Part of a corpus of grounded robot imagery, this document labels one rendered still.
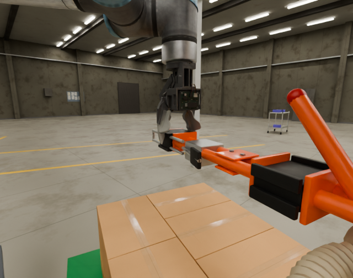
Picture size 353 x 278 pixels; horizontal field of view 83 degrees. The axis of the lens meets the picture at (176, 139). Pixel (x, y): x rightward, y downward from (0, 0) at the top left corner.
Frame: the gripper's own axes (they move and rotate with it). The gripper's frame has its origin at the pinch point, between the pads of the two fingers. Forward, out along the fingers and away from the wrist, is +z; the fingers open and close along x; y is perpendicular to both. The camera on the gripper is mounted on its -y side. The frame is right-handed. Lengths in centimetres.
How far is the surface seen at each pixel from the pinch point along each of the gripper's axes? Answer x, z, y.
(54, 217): -59, 122, -202
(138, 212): 9, 69, -81
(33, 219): -80, 122, -208
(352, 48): 1429, -302, -590
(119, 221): -5, 69, -75
